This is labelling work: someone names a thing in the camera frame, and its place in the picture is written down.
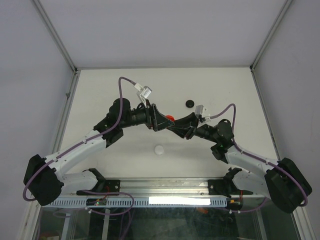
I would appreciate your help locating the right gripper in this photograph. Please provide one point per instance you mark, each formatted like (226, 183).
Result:
(190, 120)

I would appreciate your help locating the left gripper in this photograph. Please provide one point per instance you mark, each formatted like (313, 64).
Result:
(155, 120)

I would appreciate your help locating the red earbud charging case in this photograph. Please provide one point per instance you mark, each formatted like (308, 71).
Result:
(170, 117)

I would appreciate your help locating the black earbud charging case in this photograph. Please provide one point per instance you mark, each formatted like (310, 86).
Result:
(189, 103)

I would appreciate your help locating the white earbud charging case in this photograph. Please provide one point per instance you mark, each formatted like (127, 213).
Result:
(159, 150)

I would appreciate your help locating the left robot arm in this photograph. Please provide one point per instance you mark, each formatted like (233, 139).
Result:
(102, 136)

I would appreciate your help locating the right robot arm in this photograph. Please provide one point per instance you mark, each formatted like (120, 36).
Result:
(280, 181)

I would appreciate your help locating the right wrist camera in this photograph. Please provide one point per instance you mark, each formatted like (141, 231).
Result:
(202, 114)

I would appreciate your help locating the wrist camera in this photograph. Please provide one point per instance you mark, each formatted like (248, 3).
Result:
(143, 93)
(202, 114)

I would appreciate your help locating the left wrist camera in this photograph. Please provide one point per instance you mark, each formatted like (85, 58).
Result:
(143, 93)

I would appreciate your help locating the aluminium mounting rail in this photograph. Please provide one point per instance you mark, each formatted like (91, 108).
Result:
(162, 186)

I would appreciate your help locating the slotted cable duct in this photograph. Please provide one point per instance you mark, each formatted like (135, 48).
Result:
(138, 202)

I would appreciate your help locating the left aluminium frame post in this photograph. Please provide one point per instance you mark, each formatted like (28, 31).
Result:
(38, 6)

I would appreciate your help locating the aluminium frame post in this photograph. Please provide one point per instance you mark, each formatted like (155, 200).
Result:
(272, 31)
(38, 6)

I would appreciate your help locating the right aluminium frame post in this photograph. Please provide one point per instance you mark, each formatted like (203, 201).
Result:
(272, 31)

